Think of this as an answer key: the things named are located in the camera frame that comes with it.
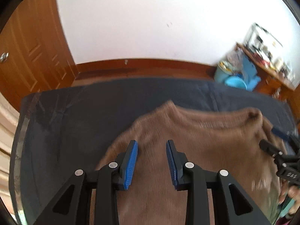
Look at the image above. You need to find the brown fleece sweater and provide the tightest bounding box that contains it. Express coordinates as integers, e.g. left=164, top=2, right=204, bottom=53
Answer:
left=90, top=100, right=290, bottom=225

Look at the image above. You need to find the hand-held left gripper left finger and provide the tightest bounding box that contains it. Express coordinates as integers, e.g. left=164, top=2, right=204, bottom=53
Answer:
left=33, top=140, right=139, bottom=225

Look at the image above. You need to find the wooden door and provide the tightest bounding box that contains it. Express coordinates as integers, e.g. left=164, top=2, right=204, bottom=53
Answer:
left=0, top=0, right=78, bottom=112

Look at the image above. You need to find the wooden desk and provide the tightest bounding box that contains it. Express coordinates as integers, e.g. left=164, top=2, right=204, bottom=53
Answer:
left=235, top=42, right=297, bottom=104

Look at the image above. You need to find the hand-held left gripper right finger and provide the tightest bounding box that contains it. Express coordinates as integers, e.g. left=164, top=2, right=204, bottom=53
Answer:
left=166, top=139, right=272, bottom=225

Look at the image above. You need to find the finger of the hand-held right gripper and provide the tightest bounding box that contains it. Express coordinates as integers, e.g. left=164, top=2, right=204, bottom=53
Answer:
left=259, top=139, right=282, bottom=160
left=271, top=127, right=295, bottom=141

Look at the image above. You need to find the dark grey bed sheet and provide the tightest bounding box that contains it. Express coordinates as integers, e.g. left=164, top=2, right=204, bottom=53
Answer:
left=9, top=77, right=297, bottom=225

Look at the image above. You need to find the light blue bucket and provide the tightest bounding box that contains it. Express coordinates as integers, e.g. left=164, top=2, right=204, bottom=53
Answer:
left=214, top=61, right=235, bottom=85

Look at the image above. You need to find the blue plastic basin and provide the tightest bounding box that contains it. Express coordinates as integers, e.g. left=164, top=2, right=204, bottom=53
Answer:
left=225, top=75, right=246, bottom=90

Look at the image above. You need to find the black desk lamp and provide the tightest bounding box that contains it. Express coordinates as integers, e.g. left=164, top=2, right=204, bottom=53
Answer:
left=244, top=23, right=284, bottom=50

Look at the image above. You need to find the person's right hand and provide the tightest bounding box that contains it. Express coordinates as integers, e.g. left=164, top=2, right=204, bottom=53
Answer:
left=279, top=184, right=300, bottom=213

